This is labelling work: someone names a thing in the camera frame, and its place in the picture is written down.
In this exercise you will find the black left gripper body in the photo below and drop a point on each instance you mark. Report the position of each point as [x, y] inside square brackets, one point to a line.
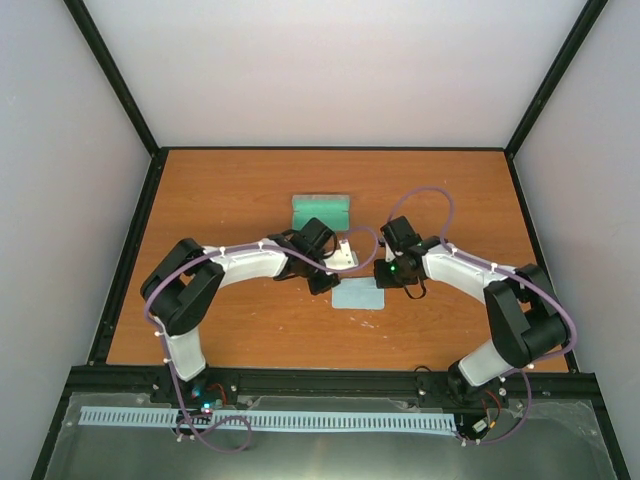
[316, 286]

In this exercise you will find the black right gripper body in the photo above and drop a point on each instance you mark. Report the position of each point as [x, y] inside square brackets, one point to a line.
[395, 277]

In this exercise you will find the light blue cleaning cloth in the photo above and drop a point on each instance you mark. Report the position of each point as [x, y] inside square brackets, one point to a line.
[358, 294]

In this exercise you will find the grey glasses case green lining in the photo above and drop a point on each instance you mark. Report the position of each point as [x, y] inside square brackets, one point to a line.
[332, 209]

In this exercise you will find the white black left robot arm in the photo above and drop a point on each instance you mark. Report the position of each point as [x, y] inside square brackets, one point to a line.
[179, 292]

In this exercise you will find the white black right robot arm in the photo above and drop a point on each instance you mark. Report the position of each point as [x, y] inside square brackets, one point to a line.
[526, 321]

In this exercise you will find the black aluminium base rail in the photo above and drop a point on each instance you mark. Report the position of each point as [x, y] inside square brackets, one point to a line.
[427, 388]

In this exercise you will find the light blue slotted cable duct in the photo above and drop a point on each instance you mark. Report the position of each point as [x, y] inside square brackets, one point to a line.
[274, 421]

